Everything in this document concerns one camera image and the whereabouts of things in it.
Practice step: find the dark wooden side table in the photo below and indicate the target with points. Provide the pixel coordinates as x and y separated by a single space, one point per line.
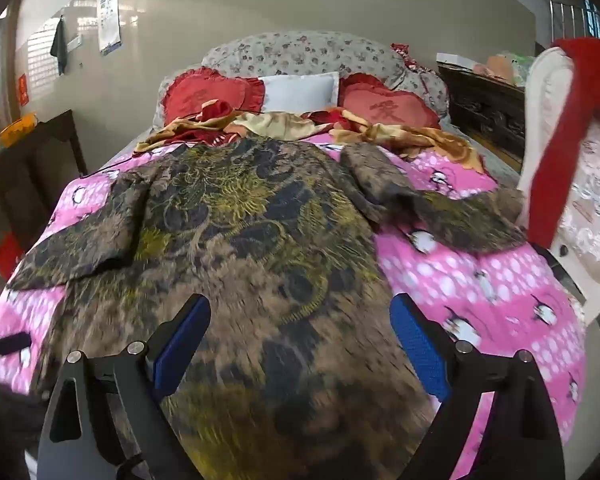
35 180

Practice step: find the red heart-shaped pillow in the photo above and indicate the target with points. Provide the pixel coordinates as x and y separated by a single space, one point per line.
380 105
200 92

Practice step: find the red cloth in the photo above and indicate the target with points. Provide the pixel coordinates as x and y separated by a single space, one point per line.
555 160

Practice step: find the dark carved wooden cabinet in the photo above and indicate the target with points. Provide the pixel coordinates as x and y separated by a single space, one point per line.
485 110

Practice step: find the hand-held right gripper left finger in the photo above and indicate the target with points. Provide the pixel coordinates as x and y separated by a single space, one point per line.
182 335

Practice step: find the red wall sign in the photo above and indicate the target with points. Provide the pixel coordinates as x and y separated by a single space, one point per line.
23 90

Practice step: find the gold and red blanket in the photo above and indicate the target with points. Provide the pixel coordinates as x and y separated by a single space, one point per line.
280 125

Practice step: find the pink penguin print blanket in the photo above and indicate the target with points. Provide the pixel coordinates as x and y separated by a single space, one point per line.
480 280

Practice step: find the wall calendar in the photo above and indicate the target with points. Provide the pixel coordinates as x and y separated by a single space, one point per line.
109 15

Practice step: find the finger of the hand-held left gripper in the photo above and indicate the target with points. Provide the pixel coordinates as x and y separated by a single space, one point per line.
5 346

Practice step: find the brown floral patterned garment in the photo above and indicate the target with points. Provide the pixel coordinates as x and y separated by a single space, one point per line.
260 240

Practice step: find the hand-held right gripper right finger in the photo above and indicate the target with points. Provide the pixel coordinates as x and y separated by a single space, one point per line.
420 345

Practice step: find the white pillow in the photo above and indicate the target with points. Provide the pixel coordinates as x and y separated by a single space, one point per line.
300 92

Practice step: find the dark hanging cloth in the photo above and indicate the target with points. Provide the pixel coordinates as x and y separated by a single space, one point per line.
59 47

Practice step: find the white ornate chair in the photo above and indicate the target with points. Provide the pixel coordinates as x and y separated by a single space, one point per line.
595 210

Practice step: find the metal railing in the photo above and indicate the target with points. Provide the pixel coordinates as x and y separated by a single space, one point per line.
570 15

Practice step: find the pastel clutter pile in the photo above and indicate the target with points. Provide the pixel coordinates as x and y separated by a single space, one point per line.
505 67

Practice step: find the orange bowl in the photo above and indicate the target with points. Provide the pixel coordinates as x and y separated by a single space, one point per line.
17 130

